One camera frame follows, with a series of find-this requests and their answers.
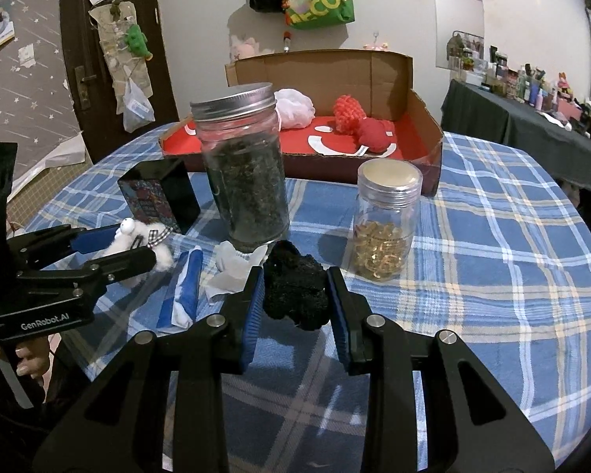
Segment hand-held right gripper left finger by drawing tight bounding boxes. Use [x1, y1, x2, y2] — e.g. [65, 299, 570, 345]
[32, 266, 267, 473]

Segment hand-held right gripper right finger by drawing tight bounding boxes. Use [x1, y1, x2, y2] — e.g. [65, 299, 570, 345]
[325, 266, 555, 473]

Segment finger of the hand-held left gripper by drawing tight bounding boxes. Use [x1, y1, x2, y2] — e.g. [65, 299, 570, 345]
[7, 225, 122, 271]
[17, 246, 157, 302]

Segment white plush sheep toy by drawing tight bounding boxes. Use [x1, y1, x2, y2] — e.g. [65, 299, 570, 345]
[101, 218, 174, 287]

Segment black fuzzy scrunchie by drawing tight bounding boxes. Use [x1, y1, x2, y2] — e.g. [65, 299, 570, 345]
[262, 240, 332, 331]

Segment cardboard box with red lining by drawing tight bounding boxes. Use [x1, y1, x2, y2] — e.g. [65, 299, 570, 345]
[158, 49, 444, 198]

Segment red fuzzy plush ball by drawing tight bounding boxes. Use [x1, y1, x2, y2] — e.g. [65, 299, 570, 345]
[355, 117, 397, 151]

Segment red knitted scrubber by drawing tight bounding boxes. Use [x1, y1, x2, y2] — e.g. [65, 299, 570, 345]
[332, 93, 370, 134]

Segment person's left hand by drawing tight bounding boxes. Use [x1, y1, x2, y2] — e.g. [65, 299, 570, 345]
[0, 334, 51, 380]

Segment white crumpled tissue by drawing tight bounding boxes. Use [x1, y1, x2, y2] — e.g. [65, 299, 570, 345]
[204, 240, 268, 304]

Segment blue and white folded cloth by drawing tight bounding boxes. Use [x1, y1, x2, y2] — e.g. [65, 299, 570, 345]
[156, 247, 204, 333]

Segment black tin with colourful print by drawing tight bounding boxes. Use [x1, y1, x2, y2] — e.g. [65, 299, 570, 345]
[117, 158, 201, 235]

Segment clear jar of yellow capsules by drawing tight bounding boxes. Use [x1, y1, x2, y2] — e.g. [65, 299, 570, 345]
[349, 158, 423, 281]

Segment clear plastic bag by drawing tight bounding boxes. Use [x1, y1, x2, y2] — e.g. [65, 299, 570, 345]
[122, 78, 156, 133]

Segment blue plaid tablecloth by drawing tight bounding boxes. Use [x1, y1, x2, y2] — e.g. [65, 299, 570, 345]
[22, 123, 591, 473]

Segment large glass jar metal lid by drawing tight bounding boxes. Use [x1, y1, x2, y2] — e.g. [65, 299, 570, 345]
[190, 83, 291, 253]

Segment beige hanging organizer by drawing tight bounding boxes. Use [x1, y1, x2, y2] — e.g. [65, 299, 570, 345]
[89, 1, 153, 109]

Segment green plush toy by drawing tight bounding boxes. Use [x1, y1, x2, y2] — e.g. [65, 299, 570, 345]
[124, 24, 153, 60]

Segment dark brown door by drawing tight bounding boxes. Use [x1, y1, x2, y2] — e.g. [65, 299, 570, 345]
[59, 0, 178, 166]

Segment pink plush toy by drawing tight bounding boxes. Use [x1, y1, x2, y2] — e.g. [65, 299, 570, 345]
[230, 34, 262, 62]

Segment dark green covered table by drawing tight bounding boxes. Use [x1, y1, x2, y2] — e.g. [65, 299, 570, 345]
[440, 79, 591, 198]

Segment row of cosmetic bottles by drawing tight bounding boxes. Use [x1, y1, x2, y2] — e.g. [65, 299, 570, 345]
[446, 30, 591, 153]

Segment metal door handle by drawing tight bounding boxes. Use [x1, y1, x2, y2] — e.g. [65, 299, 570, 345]
[74, 65, 98, 109]

